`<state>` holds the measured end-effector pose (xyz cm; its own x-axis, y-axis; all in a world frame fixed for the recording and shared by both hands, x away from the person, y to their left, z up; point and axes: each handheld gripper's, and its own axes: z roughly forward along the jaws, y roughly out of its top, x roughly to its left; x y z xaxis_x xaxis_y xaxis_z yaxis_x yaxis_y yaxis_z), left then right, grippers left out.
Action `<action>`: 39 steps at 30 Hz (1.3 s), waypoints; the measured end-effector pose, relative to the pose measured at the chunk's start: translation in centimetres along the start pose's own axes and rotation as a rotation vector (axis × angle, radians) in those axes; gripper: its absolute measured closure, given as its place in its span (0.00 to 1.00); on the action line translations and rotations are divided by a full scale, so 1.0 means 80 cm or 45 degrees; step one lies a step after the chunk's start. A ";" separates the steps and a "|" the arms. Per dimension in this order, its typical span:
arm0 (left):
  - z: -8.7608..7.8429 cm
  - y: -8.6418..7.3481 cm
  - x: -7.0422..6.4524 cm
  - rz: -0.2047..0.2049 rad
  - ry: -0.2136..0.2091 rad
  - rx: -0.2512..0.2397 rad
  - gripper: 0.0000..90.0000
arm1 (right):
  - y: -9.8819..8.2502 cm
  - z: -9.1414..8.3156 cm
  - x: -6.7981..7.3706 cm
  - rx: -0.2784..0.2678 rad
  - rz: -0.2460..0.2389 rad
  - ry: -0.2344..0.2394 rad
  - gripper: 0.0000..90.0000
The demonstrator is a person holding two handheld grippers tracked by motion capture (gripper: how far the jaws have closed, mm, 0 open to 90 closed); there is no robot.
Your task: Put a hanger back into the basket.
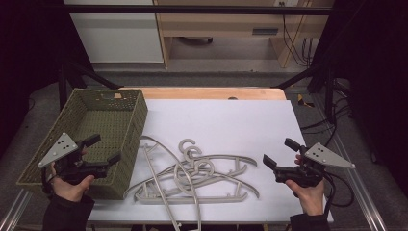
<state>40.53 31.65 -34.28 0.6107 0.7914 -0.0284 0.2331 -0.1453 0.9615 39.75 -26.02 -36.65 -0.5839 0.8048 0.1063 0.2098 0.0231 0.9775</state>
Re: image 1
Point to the black metal stand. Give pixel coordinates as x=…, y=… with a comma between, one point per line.
x=77, y=75
x=317, y=80

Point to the yellow black floor object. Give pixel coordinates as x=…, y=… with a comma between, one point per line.
x=303, y=101

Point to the aluminium rail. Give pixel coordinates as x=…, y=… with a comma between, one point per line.
x=14, y=210
x=359, y=189

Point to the light wooden desk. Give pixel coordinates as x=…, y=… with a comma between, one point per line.
x=224, y=24

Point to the white cabinet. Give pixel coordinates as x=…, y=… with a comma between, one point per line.
x=118, y=35

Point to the white table sheet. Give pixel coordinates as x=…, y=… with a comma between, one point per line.
x=224, y=125

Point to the black metal frame bar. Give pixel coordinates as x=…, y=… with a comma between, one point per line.
x=192, y=9

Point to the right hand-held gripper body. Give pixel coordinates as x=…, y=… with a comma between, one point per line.
x=320, y=155

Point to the person's right hand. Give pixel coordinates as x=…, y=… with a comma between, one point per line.
x=308, y=197

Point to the person's left hand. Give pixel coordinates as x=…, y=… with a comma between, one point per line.
x=72, y=189

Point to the green woven basket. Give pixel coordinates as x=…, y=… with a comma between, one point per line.
x=106, y=118

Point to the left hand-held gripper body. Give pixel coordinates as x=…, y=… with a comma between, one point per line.
x=61, y=149

